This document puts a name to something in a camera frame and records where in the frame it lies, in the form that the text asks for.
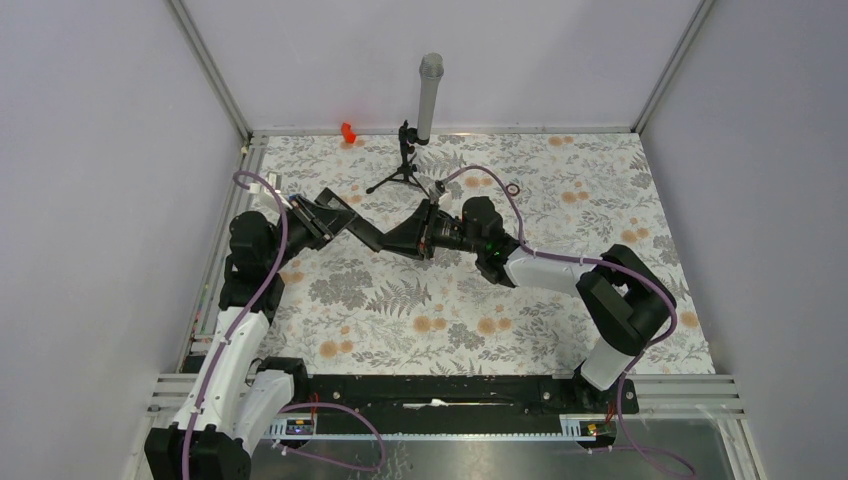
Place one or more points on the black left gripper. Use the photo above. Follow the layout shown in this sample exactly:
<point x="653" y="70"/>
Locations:
<point x="322" y="223"/>

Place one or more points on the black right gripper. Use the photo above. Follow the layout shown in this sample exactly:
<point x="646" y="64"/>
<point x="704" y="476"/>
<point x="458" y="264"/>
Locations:
<point x="415" y="237"/>

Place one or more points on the black remote control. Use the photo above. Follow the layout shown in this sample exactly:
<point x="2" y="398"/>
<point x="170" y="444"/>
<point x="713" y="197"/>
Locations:
<point x="367" y="233"/>

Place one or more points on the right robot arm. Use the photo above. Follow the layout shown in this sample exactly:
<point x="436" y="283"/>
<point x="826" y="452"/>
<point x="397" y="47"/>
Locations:
<point x="625" y="300"/>

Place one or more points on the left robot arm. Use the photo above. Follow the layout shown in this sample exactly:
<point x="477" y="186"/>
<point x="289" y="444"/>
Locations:
<point x="218" y="427"/>

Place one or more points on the orange plastic clip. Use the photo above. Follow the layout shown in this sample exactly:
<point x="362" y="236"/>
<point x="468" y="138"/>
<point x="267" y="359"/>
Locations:
<point x="348" y="134"/>

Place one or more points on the black tripod mic stand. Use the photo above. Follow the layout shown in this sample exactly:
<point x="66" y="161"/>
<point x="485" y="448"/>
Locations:
<point x="405" y="173"/>

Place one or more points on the grey microphone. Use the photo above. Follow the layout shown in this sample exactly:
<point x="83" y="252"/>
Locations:
<point x="431" y="71"/>

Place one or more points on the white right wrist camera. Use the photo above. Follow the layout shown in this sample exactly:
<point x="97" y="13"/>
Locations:
<point x="444" y="193"/>

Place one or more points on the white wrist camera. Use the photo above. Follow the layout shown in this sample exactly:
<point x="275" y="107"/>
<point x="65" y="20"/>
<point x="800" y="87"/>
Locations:
<point x="444" y="193"/>
<point x="267" y="195"/>

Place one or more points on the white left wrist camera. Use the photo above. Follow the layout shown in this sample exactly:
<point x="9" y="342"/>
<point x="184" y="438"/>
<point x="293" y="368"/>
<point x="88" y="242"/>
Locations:
<point x="267" y="195"/>

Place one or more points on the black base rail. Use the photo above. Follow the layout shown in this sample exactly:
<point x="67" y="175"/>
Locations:
<point x="456" y="404"/>

